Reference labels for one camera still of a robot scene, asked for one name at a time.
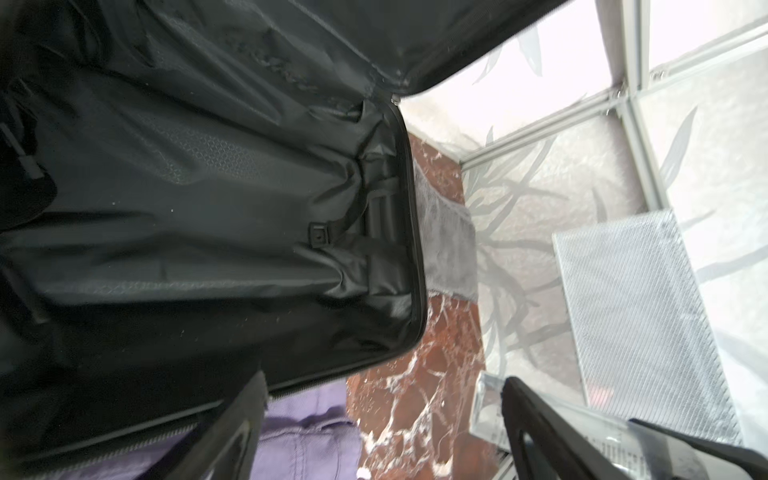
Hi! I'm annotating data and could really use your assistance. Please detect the clear bottle white cap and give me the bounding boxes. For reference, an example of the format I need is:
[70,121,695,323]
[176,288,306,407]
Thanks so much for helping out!
[469,371,750,479]

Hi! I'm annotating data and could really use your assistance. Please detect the purple trousers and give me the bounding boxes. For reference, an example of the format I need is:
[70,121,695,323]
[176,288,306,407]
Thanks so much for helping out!
[53,380,362,479]

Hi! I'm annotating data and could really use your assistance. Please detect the pink item in basket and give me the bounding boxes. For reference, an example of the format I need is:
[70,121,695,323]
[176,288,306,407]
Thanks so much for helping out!
[587,387,614,409]

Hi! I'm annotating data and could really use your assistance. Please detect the black and white suitcase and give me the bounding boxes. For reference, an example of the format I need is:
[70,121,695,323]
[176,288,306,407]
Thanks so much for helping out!
[1,1,557,479]

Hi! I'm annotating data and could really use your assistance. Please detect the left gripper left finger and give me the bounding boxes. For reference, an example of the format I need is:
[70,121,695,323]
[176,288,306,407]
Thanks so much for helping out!
[140,371,268,480]

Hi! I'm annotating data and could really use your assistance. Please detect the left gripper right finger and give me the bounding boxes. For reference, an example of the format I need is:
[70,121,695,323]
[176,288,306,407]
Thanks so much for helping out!
[501,377,627,480]

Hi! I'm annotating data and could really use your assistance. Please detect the white wire mesh basket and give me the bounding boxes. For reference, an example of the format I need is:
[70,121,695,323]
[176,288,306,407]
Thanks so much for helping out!
[553,210,743,446]

